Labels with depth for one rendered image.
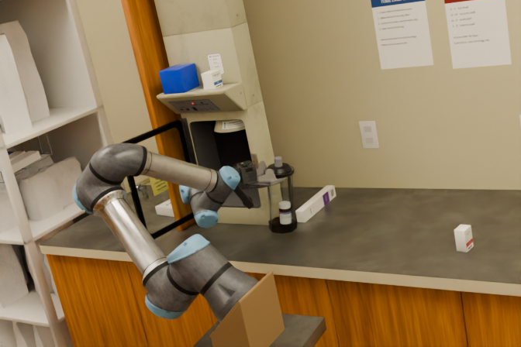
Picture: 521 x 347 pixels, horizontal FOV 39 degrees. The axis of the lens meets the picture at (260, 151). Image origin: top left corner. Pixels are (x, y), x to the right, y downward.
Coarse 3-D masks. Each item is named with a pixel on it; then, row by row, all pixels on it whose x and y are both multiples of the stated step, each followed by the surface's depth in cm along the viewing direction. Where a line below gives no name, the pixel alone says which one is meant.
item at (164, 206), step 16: (144, 144) 273; (160, 144) 278; (176, 144) 284; (144, 176) 273; (160, 192) 280; (176, 192) 285; (144, 208) 274; (160, 208) 280; (176, 208) 286; (160, 224) 280
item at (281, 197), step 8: (288, 176) 256; (280, 184) 257; (288, 184) 258; (272, 192) 258; (280, 192) 257; (288, 192) 259; (272, 200) 260; (280, 200) 258; (288, 200) 259; (272, 208) 261; (280, 208) 259; (288, 208) 260; (272, 216) 262; (280, 216) 260; (288, 216) 261; (272, 224) 263; (280, 224) 261; (288, 224) 262
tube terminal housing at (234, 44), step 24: (240, 24) 266; (168, 48) 279; (192, 48) 273; (216, 48) 267; (240, 48) 266; (240, 72) 266; (192, 120) 285; (264, 120) 279; (192, 144) 289; (264, 144) 279; (264, 192) 278; (240, 216) 289; (264, 216) 282
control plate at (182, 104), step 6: (168, 102) 276; (174, 102) 275; (180, 102) 274; (186, 102) 272; (192, 102) 271; (198, 102) 270; (204, 102) 269; (210, 102) 267; (180, 108) 279; (192, 108) 276; (198, 108) 275; (204, 108) 274; (216, 108) 271
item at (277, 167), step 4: (276, 160) 257; (280, 160) 257; (272, 164) 261; (276, 164) 258; (280, 164) 258; (284, 164) 260; (268, 168) 258; (272, 168) 257; (276, 168) 257; (280, 168) 256; (284, 168) 256; (288, 168) 257; (276, 172) 256; (280, 172) 255; (284, 172) 256
